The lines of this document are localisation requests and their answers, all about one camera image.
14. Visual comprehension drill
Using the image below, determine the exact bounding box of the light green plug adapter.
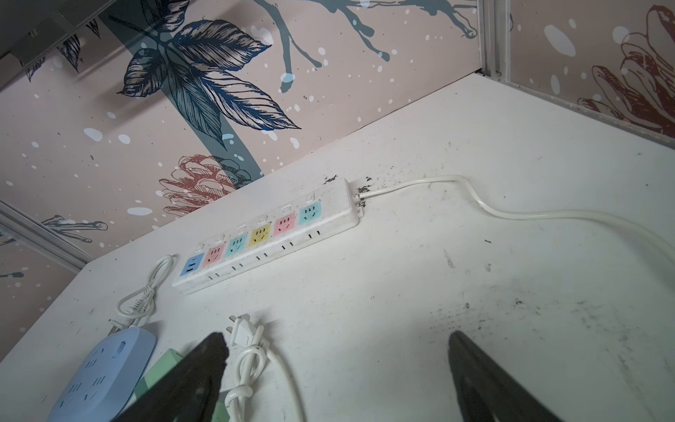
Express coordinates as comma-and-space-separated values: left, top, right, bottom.
134, 349, 230, 422

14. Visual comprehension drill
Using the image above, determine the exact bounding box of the white hub cable with plug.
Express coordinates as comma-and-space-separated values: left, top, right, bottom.
223, 313, 307, 422

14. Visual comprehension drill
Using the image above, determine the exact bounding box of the white power strip cable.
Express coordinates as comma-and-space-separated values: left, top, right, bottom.
358, 175, 675, 265

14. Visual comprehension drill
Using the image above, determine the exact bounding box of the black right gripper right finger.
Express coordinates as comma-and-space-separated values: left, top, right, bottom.
448, 331, 560, 421

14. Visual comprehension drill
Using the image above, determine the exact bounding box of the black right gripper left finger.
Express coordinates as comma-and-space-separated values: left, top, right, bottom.
115, 332, 230, 421

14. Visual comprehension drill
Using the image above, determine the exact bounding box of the blue square socket hub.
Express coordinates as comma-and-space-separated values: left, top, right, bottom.
47, 327, 156, 421

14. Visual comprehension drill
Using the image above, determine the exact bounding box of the white multicolour power strip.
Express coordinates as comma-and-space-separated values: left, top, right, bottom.
172, 179, 362, 295

